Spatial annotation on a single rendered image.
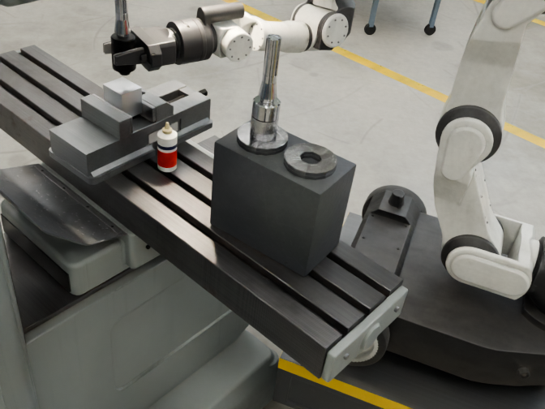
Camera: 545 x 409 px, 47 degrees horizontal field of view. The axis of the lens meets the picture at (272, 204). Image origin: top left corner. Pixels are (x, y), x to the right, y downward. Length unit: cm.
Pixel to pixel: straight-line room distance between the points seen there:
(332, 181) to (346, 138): 230
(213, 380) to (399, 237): 67
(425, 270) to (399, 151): 162
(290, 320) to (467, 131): 62
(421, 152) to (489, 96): 194
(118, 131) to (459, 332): 94
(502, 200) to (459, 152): 175
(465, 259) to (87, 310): 90
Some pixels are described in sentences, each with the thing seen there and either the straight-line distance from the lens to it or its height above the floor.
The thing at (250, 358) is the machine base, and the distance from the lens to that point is 193.
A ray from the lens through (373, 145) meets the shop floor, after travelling 332.
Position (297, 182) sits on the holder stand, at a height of 112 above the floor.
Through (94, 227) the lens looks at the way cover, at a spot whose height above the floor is 87.
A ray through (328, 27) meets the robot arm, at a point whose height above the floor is 117.
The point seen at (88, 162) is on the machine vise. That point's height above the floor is 98.
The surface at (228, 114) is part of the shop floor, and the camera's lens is 339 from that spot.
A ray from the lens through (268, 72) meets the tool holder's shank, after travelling 103.
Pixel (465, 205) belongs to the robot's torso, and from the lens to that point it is 159.
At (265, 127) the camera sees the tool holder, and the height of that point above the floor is 116.
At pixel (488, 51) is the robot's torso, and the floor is 122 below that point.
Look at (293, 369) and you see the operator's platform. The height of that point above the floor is 37.
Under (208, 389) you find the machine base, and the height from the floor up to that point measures 20.
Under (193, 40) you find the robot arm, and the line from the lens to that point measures 132.
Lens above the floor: 172
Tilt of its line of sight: 38 degrees down
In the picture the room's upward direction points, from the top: 8 degrees clockwise
